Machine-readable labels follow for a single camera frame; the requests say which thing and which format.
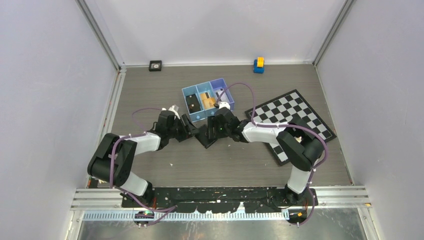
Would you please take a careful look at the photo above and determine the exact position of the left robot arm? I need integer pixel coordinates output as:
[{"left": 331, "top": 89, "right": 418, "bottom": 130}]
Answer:
[{"left": 87, "top": 110, "right": 199, "bottom": 207}]

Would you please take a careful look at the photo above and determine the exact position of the black card in tray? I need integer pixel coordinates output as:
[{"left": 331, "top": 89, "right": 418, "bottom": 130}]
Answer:
[{"left": 185, "top": 94, "right": 201, "bottom": 114}]

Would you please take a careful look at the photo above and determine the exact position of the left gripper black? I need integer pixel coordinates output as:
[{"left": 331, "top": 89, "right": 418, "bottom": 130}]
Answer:
[{"left": 167, "top": 114, "right": 200, "bottom": 142}]

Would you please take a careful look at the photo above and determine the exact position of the three-compartment blue purple tray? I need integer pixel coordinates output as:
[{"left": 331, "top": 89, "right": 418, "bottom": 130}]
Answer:
[{"left": 181, "top": 78, "right": 235, "bottom": 122}]

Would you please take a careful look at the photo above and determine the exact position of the orange card in tray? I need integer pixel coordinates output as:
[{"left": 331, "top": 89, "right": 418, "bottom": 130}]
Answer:
[{"left": 199, "top": 91, "right": 216, "bottom": 110}]

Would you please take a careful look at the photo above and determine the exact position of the small black square box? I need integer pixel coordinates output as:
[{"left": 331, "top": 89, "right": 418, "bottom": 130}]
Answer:
[{"left": 148, "top": 60, "right": 163, "bottom": 72}]

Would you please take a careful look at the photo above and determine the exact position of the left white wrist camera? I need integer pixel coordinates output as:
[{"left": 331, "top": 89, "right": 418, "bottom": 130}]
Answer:
[{"left": 161, "top": 104, "right": 181, "bottom": 120}]

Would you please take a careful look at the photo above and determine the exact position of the white card in tray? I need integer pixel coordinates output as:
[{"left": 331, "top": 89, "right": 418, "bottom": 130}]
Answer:
[{"left": 215, "top": 90, "right": 230, "bottom": 103}]

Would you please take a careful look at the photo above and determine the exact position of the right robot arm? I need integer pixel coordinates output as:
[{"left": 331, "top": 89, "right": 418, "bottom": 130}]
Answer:
[{"left": 205, "top": 107, "right": 328, "bottom": 205}]

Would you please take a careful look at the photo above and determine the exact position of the blue yellow toy block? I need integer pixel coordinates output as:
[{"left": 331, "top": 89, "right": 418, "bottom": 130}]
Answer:
[{"left": 253, "top": 57, "right": 265, "bottom": 74}]

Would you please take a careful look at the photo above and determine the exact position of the black white checkerboard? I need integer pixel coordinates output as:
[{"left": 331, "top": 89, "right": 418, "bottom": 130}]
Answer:
[{"left": 244, "top": 89, "right": 337, "bottom": 167}]

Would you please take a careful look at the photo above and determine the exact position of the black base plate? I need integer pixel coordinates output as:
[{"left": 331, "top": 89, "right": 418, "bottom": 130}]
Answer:
[{"left": 121, "top": 186, "right": 318, "bottom": 214}]

